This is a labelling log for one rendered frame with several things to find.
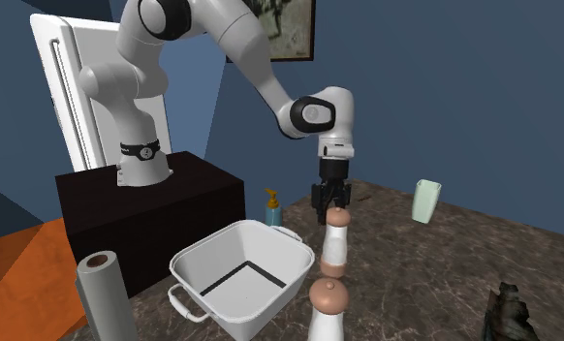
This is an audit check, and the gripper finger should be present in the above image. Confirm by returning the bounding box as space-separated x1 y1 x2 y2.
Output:
311 181 331 226
334 182 353 210

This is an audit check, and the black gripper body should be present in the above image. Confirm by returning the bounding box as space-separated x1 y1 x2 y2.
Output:
318 158 351 191

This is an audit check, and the white mill with tan ends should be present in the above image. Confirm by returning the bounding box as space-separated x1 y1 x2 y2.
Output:
320 206 353 279
307 277 351 341

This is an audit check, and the blue soap dispenser orange pump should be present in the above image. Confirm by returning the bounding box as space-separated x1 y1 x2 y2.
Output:
264 188 284 228

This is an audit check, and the pale green cup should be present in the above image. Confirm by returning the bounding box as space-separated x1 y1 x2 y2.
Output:
410 178 443 225

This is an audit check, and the dark robot stand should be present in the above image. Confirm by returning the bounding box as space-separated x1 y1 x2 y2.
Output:
54 150 247 299

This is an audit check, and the dark rough figure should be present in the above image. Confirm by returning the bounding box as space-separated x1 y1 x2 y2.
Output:
481 281 541 341

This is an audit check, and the grey paper towel roll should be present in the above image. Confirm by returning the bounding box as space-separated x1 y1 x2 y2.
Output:
75 250 140 341

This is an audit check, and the white door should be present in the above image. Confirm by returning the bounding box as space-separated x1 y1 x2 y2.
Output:
29 13 172 172

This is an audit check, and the white basin with handles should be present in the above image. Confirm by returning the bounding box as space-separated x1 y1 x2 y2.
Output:
167 218 317 341

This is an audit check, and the dark framed wall picture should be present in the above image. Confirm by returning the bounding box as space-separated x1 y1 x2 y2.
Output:
225 0 317 64

